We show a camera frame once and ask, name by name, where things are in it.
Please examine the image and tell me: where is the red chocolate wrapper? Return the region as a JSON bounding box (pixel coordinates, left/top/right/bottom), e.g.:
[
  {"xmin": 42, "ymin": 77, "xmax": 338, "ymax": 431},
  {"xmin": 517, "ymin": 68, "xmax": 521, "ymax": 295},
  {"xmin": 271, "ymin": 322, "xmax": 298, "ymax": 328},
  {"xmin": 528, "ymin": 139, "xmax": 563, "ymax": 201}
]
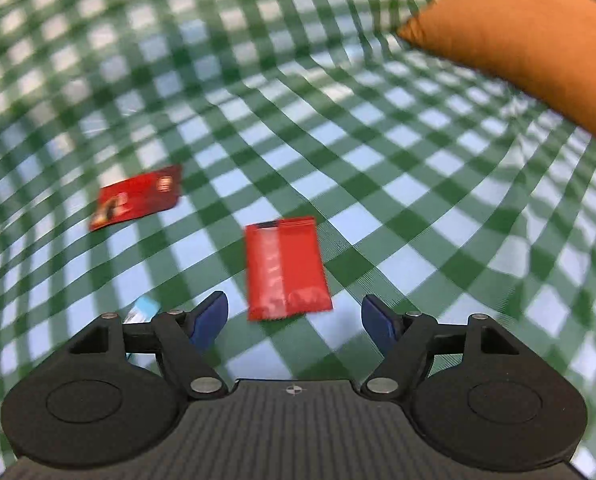
[{"xmin": 90, "ymin": 165, "xmax": 182, "ymax": 231}]

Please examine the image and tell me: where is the light blue sachet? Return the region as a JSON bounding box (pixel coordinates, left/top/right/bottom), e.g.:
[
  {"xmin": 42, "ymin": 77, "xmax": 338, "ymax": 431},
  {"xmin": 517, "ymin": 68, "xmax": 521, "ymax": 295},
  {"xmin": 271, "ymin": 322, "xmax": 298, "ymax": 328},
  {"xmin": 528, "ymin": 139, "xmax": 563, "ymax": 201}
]
[{"xmin": 122, "ymin": 294, "xmax": 159, "ymax": 361}]

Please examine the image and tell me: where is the orange cushion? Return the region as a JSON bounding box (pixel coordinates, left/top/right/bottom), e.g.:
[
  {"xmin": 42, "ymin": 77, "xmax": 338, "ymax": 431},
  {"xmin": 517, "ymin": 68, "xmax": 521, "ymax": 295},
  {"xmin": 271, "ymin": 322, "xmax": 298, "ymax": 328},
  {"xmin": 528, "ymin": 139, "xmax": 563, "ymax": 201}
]
[{"xmin": 398, "ymin": 0, "xmax": 596, "ymax": 136}]

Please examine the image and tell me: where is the small red square packet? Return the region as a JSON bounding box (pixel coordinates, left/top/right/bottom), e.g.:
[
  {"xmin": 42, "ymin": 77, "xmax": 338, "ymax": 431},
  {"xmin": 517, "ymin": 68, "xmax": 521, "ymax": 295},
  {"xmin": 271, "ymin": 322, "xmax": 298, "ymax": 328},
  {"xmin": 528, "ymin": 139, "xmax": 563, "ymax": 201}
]
[{"xmin": 245, "ymin": 217, "xmax": 333, "ymax": 321}]

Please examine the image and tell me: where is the green checkered cloth cover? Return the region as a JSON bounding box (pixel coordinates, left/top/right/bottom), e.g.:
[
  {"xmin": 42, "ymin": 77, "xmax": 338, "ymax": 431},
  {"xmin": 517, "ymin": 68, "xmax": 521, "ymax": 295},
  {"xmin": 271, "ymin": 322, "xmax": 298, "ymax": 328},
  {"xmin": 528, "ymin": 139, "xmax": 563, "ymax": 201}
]
[{"xmin": 0, "ymin": 0, "xmax": 596, "ymax": 479}]

